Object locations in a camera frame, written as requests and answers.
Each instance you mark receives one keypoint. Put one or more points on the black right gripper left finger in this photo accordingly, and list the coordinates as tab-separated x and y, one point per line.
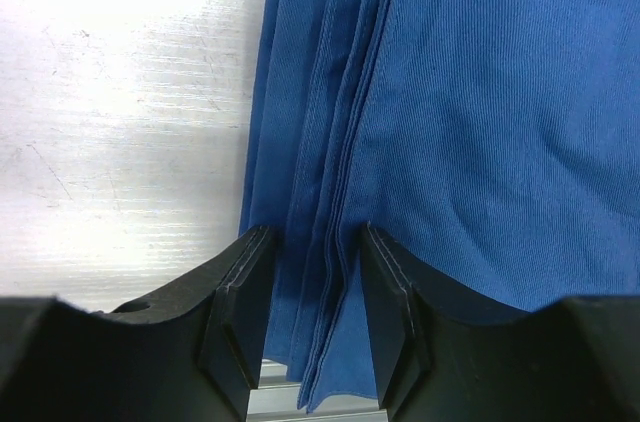
190	350

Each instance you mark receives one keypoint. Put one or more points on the aluminium front frame rail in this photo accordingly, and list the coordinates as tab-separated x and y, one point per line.
275	399

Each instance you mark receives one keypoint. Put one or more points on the blue surgical cloth wrap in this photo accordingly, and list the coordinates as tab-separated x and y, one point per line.
496	140

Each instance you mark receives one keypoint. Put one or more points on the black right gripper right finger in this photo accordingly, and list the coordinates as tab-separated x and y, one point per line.
444	352

